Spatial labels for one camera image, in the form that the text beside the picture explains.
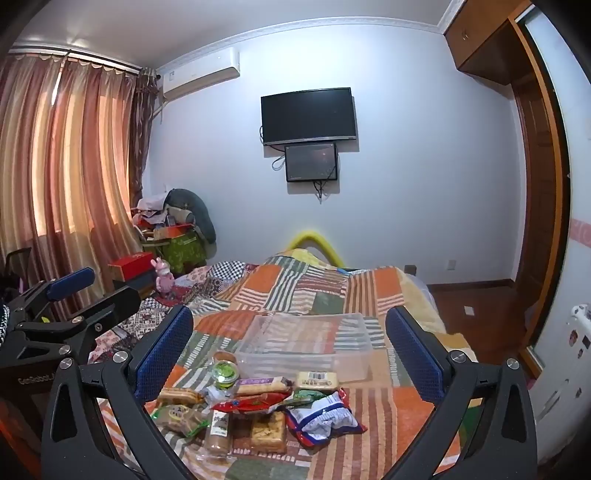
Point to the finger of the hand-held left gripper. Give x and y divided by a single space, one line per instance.
113 307
71 280

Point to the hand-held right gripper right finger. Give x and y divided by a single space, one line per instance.
415 357

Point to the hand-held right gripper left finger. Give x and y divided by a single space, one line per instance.
164 357

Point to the orange bread packet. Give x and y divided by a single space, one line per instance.
180 395

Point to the green jelly cup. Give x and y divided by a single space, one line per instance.
224 371

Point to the brown cake packet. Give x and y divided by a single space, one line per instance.
180 417

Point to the yellow white snack packet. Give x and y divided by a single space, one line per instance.
318 379

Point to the blue white snack bag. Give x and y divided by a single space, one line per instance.
323 417

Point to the clear plastic container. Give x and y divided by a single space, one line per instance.
304 341

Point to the green snack packet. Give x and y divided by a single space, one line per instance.
307 396

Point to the red box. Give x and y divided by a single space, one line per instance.
131 265

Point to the black chair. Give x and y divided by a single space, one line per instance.
18 258

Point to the pink plush toy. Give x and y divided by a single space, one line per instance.
164 279

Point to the brown bar packet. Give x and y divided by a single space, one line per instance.
217 434

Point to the checkered patterned quilt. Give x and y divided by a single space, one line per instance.
212 277

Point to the red snack packet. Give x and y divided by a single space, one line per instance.
249 404

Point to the pile of clothes and boxes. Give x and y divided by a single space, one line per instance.
152 217

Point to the purple label wafer packet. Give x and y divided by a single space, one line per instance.
261 384

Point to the pink striped curtain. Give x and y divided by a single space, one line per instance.
69 161

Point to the clear biscuit packet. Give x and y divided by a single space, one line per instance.
268 431

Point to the patchwork striped blanket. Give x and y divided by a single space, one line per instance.
300 286

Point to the yellow bed footboard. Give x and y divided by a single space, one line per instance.
314 235

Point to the white panel with stickers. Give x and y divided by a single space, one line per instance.
577 277

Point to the wooden door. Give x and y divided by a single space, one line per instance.
540 184

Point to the white air conditioner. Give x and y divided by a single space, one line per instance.
198 74

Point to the wooden overhead cabinet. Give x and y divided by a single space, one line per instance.
485 41

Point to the white wall outlet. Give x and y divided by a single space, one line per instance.
451 264

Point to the small black wall monitor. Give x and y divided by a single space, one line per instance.
310 161

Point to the black wall television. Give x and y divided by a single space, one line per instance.
309 115

